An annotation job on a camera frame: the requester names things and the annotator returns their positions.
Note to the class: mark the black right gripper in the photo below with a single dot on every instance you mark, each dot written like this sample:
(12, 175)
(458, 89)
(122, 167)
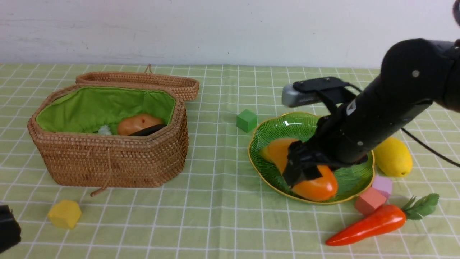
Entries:
(304, 159)

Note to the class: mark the orange toy mango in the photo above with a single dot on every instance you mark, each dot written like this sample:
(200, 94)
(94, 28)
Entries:
(317, 190)

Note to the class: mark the yellow toy lemon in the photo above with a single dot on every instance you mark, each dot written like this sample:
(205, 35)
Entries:
(393, 157)

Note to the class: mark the orange toy carrot green top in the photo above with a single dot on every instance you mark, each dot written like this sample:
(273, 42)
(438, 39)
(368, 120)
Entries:
(384, 220)

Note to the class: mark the purple toy eggplant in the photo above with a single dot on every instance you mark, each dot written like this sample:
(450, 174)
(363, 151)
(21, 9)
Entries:
(148, 131)

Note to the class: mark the brown toy potato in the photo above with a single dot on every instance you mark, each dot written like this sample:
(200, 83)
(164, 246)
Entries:
(137, 123)

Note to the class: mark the yellow toy banana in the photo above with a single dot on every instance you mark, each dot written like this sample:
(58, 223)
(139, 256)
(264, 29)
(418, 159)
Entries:
(266, 154)

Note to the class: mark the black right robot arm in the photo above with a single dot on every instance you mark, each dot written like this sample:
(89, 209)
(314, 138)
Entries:
(414, 74)

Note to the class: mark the green leaf-shaped glass plate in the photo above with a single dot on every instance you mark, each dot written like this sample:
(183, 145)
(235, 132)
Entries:
(352, 181)

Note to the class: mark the salmon pink foam cube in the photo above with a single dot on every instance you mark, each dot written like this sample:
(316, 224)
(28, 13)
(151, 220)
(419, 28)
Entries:
(369, 201)

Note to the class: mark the green foam cube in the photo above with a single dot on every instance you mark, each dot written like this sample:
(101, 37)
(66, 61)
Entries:
(247, 121)

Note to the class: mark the pink-purple foam block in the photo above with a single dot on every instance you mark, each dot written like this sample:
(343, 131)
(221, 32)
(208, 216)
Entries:
(383, 185)

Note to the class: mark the green checkered tablecloth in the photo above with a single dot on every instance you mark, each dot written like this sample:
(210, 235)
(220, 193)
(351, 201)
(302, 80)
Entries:
(218, 207)

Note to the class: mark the woven wicker basket lid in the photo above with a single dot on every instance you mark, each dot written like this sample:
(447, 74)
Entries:
(183, 87)

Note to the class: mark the woven wicker basket green lining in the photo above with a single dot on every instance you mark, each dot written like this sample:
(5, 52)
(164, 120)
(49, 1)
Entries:
(75, 131)

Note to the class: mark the yellow foam hexagon block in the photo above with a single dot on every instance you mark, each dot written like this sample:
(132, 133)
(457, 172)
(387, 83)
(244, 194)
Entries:
(65, 214)

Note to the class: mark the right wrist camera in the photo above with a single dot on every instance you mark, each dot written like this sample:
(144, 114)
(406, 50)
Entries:
(330, 91)

